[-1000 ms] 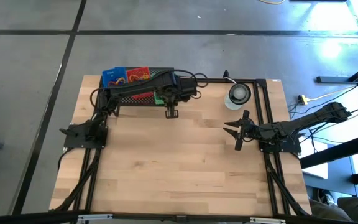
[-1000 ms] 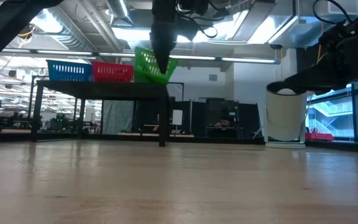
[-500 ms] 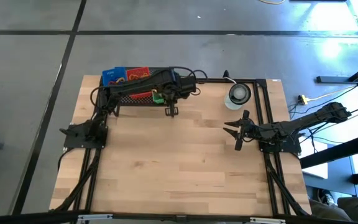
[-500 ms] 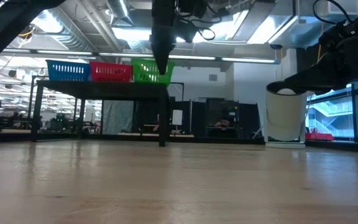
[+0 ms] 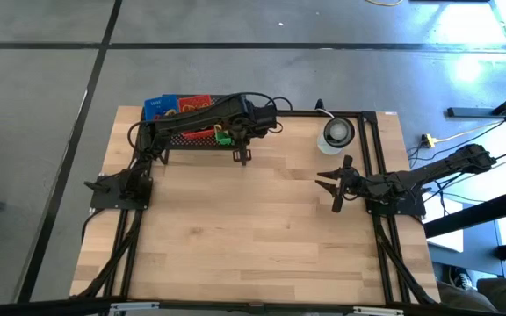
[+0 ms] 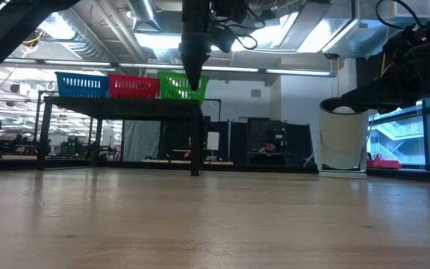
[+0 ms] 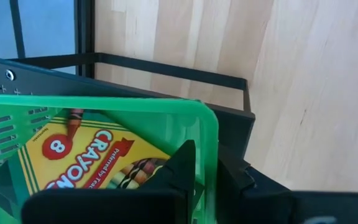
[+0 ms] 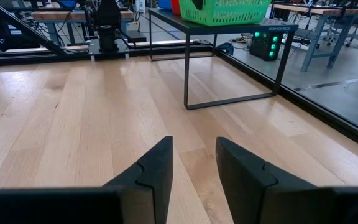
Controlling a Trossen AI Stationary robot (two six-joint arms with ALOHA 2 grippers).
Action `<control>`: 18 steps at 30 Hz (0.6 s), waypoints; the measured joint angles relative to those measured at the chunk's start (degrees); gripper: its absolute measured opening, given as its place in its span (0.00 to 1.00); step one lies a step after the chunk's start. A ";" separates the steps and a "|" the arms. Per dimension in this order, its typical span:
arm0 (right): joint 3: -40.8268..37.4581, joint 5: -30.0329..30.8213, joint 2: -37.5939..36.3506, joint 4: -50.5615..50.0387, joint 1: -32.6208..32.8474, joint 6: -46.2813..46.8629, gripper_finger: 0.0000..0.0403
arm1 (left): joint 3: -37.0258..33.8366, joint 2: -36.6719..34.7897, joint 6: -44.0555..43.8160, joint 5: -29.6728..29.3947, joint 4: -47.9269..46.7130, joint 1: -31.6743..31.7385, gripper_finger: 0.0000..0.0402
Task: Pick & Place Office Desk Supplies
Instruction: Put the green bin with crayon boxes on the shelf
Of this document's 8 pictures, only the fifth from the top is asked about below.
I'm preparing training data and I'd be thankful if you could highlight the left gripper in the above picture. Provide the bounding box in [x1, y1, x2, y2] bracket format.
[222, 104, 280, 166]

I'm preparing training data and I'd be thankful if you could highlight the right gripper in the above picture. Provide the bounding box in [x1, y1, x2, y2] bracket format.
[314, 154, 371, 214]

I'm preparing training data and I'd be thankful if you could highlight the green plastic basket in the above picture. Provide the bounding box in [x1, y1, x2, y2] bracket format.
[214, 126, 234, 147]

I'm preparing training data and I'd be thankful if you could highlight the red plastic basket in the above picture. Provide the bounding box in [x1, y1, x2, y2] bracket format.
[177, 94, 216, 140]

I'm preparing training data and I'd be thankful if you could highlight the blue plastic basket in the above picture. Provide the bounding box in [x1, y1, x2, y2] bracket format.
[143, 94, 180, 122]

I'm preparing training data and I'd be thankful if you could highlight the black desk leg bar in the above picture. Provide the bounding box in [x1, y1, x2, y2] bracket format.
[445, 83, 506, 119]

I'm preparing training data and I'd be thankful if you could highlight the black mesh shelf riser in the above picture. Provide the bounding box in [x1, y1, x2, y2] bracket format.
[153, 94, 249, 167]

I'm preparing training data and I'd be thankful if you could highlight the white cylinder with black rim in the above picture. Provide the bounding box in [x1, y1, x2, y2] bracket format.
[316, 116, 357, 156]

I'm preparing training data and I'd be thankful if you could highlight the black floor beam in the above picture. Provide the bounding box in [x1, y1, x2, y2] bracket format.
[423, 188, 506, 239]

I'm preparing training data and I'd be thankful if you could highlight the person's shoe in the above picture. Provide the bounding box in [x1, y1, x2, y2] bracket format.
[452, 266, 474, 290]

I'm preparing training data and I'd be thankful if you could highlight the person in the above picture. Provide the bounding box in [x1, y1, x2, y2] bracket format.
[436, 276, 506, 315]

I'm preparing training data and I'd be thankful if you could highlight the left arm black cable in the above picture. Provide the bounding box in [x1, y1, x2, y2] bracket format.
[217, 90, 294, 135]

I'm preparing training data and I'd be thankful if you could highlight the black aluminium table frame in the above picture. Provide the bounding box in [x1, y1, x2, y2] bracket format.
[70, 106, 441, 308]

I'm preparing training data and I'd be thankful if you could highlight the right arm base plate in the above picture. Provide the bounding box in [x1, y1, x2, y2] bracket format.
[364, 181, 428, 219]

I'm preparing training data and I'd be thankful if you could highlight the silver frame bracket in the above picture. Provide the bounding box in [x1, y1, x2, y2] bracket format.
[109, 301, 161, 312]
[352, 305, 405, 316]

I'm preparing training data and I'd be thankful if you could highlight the pale floor cable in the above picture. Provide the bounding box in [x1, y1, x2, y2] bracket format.
[435, 120, 506, 144]

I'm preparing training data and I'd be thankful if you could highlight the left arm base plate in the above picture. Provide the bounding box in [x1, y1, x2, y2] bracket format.
[83, 174, 154, 211]

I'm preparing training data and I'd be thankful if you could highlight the yellow floor cable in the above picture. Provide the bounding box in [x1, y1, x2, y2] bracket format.
[364, 0, 406, 8]

